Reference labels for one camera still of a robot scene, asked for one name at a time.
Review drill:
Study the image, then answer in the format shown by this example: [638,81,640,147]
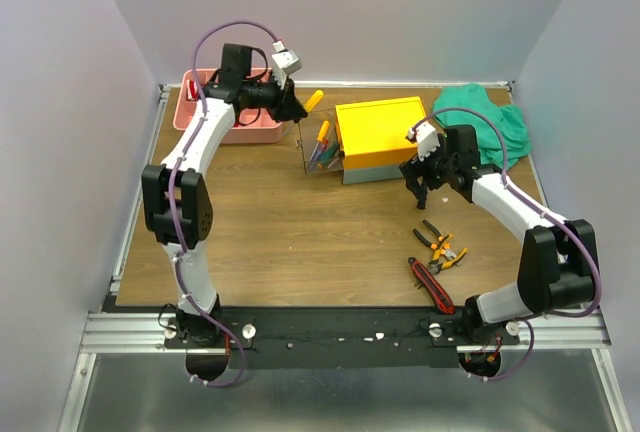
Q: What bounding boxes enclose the green cloth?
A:
[433,83,531,168]

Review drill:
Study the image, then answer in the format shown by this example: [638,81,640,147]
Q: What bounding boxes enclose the red black utility knife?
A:
[408,257,456,315]

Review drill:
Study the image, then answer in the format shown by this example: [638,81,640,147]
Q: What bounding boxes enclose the clear acrylic drawer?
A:
[294,110,344,175]

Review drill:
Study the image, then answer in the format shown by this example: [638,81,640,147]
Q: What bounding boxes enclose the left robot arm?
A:
[141,40,308,347]

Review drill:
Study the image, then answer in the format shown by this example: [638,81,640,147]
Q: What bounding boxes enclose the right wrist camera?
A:
[406,119,440,161]

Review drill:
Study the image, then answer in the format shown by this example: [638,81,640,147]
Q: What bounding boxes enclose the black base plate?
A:
[164,306,520,370]

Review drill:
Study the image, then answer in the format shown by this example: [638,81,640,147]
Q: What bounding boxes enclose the yellow and grey drawer box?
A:
[335,96,426,185]

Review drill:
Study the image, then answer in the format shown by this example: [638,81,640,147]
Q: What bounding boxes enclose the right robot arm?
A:
[400,120,601,344]

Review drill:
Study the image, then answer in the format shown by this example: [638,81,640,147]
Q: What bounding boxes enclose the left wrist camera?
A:
[272,40,302,87]

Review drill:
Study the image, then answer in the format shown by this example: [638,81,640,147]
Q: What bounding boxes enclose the red white striped item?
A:
[186,79,199,102]

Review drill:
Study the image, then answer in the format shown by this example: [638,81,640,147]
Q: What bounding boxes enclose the black orange pliers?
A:
[412,219,454,263]

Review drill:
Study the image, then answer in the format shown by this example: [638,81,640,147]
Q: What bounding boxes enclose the blue handled screwdriver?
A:
[308,143,325,170]

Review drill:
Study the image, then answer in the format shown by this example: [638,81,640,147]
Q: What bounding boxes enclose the black ribbed tool handle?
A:
[415,188,428,210]

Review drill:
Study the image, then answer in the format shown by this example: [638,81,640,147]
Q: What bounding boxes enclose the aluminium rail frame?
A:
[62,91,637,431]

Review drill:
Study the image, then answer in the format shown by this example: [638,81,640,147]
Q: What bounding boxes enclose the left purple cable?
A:
[167,20,284,389]

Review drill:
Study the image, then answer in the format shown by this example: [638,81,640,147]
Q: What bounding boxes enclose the pink compartment tray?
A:
[173,70,284,145]

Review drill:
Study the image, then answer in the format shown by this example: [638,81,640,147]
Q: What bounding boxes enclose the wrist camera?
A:
[272,40,302,87]
[406,119,440,161]

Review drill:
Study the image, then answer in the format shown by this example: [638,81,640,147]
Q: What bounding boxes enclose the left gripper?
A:
[241,69,306,122]

